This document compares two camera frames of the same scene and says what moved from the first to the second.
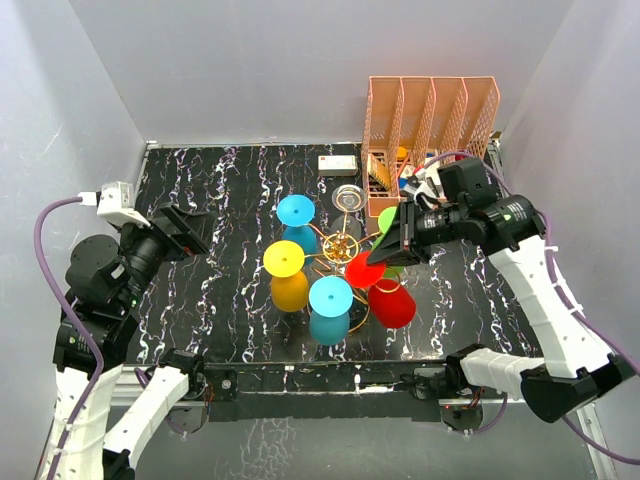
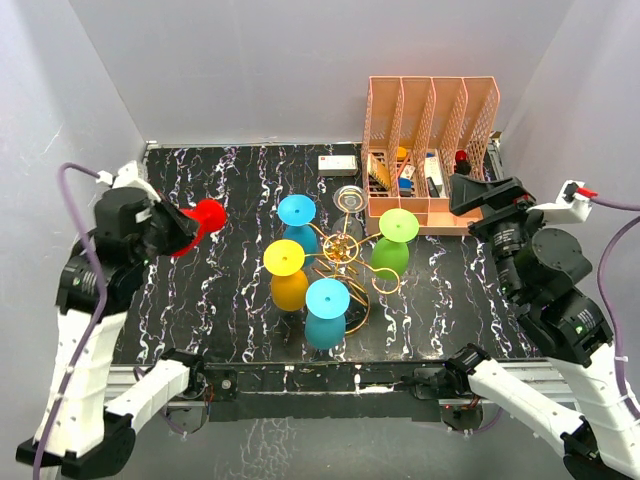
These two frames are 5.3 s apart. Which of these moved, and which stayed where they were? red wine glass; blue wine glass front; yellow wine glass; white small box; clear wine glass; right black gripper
Moved: red wine glass; right black gripper
Stayed: yellow wine glass; white small box; clear wine glass; blue wine glass front
